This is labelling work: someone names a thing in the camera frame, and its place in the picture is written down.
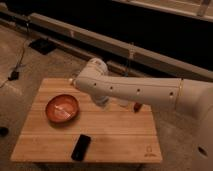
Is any dark object at left edge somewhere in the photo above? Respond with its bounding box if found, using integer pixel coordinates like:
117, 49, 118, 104
0, 127, 9, 137

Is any orange bowl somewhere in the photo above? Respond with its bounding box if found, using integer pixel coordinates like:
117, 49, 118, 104
45, 94, 79, 123

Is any long beige wall rail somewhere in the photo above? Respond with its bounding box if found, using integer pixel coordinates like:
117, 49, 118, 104
0, 6, 213, 83

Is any white plastic cup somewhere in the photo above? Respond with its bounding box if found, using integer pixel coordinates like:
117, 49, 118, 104
118, 99, 130, 107

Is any black floor plate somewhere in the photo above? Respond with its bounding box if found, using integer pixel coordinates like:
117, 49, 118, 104
29, 38, 56, 55

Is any wooden folding table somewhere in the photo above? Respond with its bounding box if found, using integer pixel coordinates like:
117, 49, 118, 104
11, 78, 162, 164

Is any black cable with plug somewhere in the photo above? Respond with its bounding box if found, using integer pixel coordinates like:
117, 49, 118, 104
7, 19, 32, 82

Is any black rectangular eraser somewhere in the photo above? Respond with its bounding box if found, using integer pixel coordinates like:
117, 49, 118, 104
71, 134, 91, 161

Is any red brown sausage toy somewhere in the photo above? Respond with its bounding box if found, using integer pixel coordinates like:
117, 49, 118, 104
133, 103, 143, 113

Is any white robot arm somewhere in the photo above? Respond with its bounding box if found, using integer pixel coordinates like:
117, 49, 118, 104
74, 58, 213, 171

